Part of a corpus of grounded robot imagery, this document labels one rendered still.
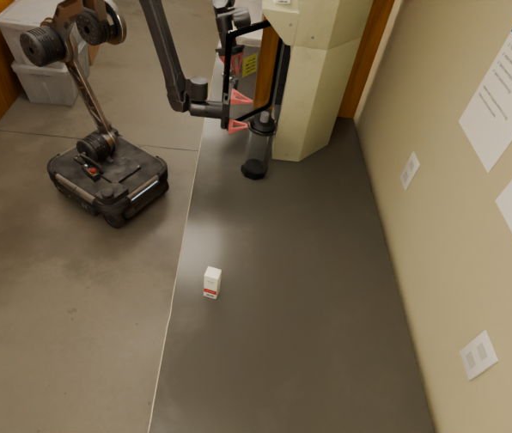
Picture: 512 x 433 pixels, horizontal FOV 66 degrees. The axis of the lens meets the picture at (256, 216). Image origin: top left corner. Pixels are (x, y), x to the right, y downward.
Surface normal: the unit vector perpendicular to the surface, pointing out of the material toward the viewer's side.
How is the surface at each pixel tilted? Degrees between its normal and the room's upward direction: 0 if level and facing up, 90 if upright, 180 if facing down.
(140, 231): 0
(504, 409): 90
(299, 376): 0
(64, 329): 0
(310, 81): 90
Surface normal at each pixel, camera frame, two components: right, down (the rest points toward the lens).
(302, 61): -0.02, 0.74
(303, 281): 0.12, -0.67
